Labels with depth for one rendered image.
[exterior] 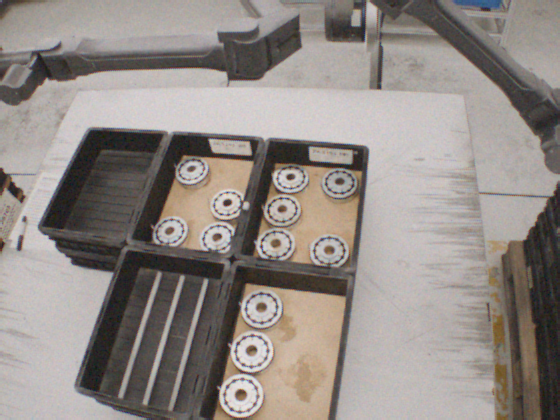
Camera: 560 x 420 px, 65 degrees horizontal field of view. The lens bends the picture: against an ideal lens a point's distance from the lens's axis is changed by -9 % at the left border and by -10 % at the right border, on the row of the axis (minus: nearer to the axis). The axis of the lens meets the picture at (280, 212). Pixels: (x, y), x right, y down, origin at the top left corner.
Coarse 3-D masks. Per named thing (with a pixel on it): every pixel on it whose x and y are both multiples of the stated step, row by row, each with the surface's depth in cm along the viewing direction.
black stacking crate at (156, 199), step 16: (176, 144) 146; (192, 144) 145; (208, 144) 144; (256, 144) 140; (176, 160) 147; (256, 160) 135; (160, 176) 137; (160, 192) 139; (144, 208) 129; (160, 208) 140; (144, 224) 130; (144, 240) 131
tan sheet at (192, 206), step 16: (208, 160) 149; (224, 160) 148; (240, 160) 147; (224, 176) 144; (240, 176) 144; (176, 192) 143; (192, 192) 142; (208, 192) 142; (240, 192) 141; (176, 208) 140; (192, 208) 139; (208, 208) 139; (192, 224) 136; (208, 224) 136; (192, 240) 133
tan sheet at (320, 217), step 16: (320, 176) 141; (272, 192) 139; (320, 192) 138; (304, 208) 135; (320, 208) 135; (336, 208) 134; (352, 208) 134; (304, 224) 132; (320, 224) 132; (336, 224) 131; (352, 224) 131; (304, 240) 130; (352, 240) 128; (256, 256) 128; (304, 256) 127
